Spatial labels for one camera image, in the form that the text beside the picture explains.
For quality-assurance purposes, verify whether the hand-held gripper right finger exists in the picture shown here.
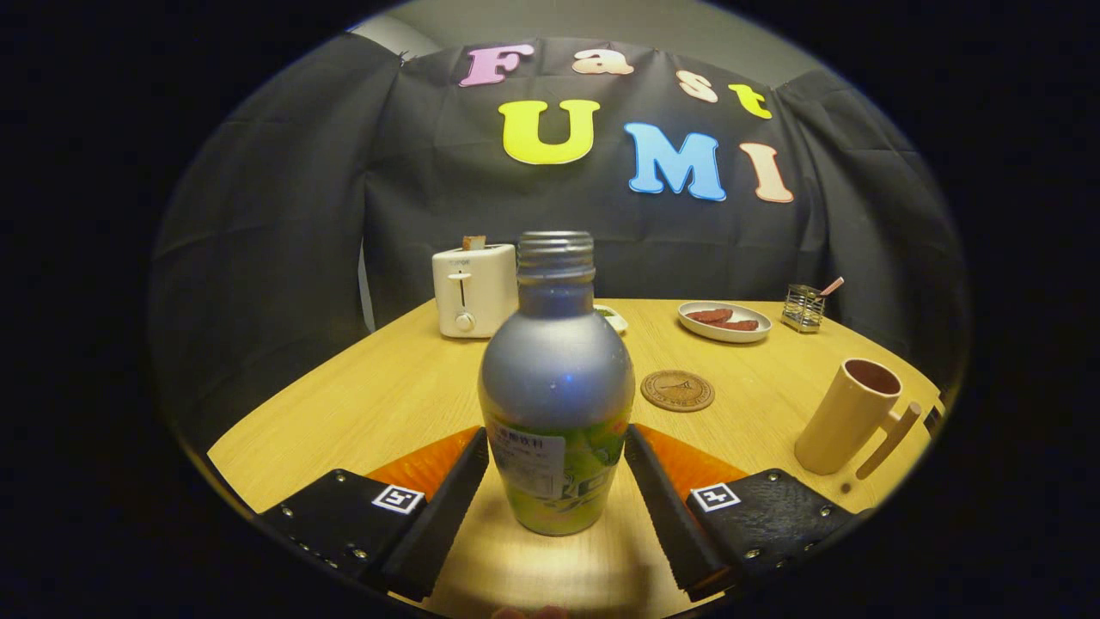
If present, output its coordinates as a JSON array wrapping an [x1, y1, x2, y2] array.
[[624, 423, 862, 603]]

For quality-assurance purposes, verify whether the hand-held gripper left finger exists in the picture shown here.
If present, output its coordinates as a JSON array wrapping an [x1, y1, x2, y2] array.
[[258, 426, 492, 603]]

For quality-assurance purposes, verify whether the round brown coaster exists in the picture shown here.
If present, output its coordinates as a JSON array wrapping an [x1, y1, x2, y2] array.
[[640, 370, 716, 414]]

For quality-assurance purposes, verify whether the silver green juice bottle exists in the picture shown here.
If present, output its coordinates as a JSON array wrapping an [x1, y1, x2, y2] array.
[[478, 230, 637, 537]]

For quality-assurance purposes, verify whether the beige cup with wooden handle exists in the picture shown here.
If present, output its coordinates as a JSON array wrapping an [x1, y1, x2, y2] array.
[[794, 358, 923, 481]]

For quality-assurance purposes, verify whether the wooden table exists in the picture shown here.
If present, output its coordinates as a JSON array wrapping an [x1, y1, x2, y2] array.
[[206, 297, 948, 619]]

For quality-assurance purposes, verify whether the white oval plate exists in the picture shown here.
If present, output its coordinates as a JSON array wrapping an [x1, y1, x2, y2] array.
[[677, 301, 773, 345]]

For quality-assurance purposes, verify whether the white toaster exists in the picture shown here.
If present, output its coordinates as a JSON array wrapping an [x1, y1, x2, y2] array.
[[431, 243, 521, 340]]

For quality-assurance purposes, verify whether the wire utensil holder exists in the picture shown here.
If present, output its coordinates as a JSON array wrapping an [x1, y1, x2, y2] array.
[[780, 285, 827, 334]]

